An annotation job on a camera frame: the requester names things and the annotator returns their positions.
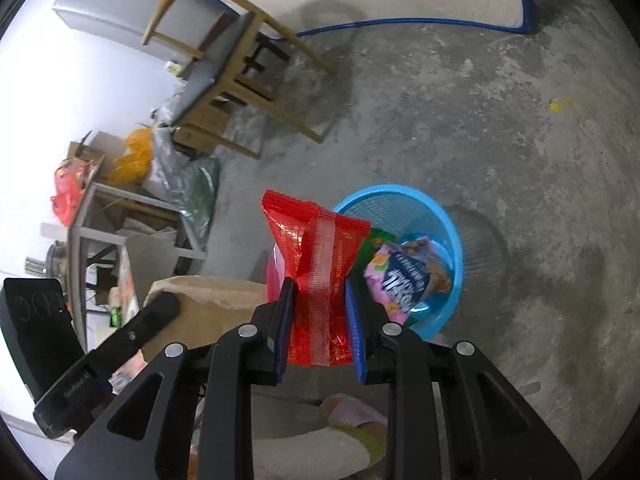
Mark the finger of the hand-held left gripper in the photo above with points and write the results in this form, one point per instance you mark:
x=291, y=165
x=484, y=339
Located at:
x=150, y=320

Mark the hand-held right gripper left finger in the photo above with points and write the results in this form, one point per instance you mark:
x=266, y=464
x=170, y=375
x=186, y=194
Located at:
x=285, y=330

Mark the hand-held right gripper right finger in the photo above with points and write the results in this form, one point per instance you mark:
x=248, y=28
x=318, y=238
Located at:
x=354, y=330

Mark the red snack packet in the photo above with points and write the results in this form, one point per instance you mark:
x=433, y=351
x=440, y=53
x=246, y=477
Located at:
x=315, y=260

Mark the blue plastic mesh basket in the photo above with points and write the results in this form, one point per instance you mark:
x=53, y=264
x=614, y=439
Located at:
x=400, y=210

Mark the silver ribbed object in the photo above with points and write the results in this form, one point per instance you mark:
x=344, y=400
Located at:
x=37, y=266

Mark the brown paper bag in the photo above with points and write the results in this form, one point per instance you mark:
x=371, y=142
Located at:
x=215, y=305

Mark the pink snack packet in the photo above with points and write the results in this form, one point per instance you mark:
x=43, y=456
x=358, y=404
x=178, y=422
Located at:
x=405, y=280

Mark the metal pot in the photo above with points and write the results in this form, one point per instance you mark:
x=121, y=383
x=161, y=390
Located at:
x=57, y=256

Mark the pink slipper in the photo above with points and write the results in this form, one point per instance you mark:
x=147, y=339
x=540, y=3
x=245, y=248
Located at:
x=350, y=410

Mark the green snack packet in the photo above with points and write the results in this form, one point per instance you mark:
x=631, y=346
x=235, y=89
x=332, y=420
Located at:
x=381, y=242

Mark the person's leg in cream pants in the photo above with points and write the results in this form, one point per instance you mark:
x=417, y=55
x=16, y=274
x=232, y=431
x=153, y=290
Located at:
x=310, y=452

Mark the grey plastic bag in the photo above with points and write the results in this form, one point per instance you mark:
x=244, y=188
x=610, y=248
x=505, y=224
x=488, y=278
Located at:
x=192, y=195

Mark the red plastic bag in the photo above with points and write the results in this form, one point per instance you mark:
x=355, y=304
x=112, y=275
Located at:
x=67, y=195

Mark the orange plastic bag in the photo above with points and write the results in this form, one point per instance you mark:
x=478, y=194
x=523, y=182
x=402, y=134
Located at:
x=131, y=157

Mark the open cardboard box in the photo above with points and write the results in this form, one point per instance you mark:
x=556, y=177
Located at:
x=102, y=145

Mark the wooden chair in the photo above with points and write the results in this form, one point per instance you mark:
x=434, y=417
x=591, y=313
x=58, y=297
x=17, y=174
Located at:
x=235, y=90

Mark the dark grey chair cushion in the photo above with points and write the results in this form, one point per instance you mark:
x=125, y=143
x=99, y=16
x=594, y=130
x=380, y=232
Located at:
x=215, y=65

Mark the grey refrigerator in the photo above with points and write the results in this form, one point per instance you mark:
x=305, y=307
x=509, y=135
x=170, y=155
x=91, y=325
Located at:
x=115, y=5

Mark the grey metal frame table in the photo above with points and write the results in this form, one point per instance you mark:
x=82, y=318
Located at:
x=80, y=230

